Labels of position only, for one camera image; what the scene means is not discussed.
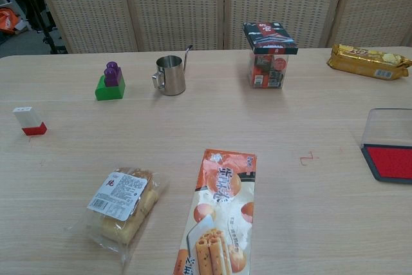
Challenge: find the orange egg roll snack bag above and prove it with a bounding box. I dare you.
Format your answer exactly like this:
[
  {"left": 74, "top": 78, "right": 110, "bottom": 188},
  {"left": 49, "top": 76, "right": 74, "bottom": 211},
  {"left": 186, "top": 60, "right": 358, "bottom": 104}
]
[{"left": 173, "top": 148, "right": 260, "bottom": 275}]

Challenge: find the clear wrapped bread package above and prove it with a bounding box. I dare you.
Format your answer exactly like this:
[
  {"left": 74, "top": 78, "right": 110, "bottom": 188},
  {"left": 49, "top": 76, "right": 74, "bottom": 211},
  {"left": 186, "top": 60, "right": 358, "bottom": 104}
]
[{"left": 66, "top": 167, "right": 170, "bottom": 255}]

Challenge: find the wood rattan folding screen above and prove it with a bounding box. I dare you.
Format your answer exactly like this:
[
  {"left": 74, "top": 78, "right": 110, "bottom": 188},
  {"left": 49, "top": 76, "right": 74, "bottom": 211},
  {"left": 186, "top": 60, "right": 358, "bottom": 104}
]
[{"left": 30, "top": 0, "right": 412, "bottom": 54}]

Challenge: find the black tripod stand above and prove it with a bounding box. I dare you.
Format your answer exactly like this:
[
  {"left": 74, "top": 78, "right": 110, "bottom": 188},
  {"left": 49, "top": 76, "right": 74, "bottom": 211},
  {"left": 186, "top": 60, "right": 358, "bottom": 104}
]
[{"left": 19, "top": 0, "right": 68, "bottom": 55}]

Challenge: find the small red white box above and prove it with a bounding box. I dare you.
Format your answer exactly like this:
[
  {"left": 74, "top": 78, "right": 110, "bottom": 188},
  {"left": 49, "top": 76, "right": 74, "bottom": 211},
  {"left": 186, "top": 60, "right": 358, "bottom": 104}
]
[{"left": 12, "top": 106, "right": 48, "bottom": 137}]

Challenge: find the red ink pad clear lid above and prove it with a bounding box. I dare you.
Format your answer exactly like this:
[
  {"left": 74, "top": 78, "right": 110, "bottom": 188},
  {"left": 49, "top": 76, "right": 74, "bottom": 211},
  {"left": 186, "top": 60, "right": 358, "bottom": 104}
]
[{"left": 360, "top": 108, "right": 412, "bottom": 185}]

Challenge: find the gold biscuit package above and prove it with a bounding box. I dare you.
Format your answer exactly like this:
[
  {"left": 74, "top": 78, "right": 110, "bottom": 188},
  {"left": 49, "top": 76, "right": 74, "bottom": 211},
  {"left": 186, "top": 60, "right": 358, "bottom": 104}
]
[{"left": 326, "top": 43, "right": 412, "bottom": 80}]

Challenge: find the stainless steel spouted pitcher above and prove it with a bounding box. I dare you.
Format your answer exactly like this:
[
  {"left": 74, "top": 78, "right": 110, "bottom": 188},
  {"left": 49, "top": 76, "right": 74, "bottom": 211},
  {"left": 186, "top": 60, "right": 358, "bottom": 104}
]
[{"left": 151, "top": 44, "right": 194, "bottom": 97}]

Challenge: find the green toy building block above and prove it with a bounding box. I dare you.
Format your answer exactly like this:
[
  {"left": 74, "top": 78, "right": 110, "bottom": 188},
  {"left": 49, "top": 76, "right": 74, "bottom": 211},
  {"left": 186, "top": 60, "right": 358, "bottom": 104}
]
[{"left": 95, "top": 70, "right": 126, "bottom": 101}]

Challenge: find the dark illustrated box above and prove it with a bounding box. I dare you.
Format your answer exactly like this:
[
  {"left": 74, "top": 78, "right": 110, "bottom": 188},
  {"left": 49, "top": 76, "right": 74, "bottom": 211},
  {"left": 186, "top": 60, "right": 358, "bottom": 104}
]
[{"left": 242, "top": 21, "right": 299, "bottom": 90}]

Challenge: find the purple toy building block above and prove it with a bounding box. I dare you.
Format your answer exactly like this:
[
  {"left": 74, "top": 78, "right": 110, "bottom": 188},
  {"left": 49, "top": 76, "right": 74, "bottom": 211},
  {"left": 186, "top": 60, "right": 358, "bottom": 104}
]
[{"left": 103, "top": 61, "right": 122, "bottom": 88}]

